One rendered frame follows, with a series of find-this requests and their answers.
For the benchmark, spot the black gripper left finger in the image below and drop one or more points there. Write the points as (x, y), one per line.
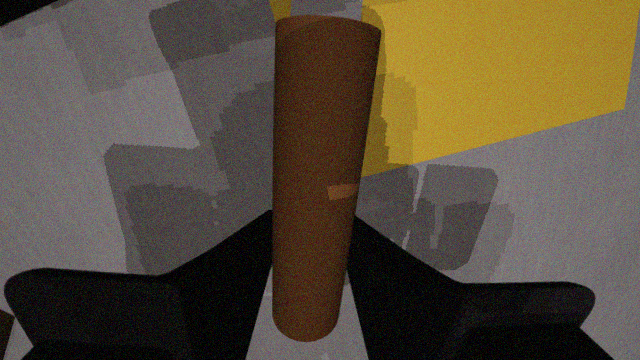
(205, 309)

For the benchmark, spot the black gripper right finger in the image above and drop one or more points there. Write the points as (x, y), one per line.
(409, 311)

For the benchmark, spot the brown cylinder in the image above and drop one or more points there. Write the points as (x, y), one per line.
(325, 67)

